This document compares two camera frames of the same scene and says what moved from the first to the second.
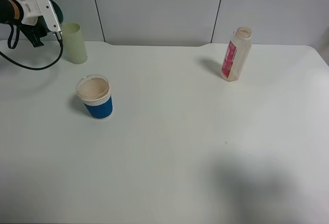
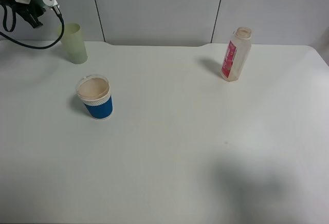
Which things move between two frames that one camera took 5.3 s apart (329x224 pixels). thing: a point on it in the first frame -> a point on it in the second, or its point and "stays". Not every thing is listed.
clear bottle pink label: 237,55 stays
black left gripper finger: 35,32 -> 30,14
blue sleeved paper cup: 95,92 stays
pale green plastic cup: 73,42 stays
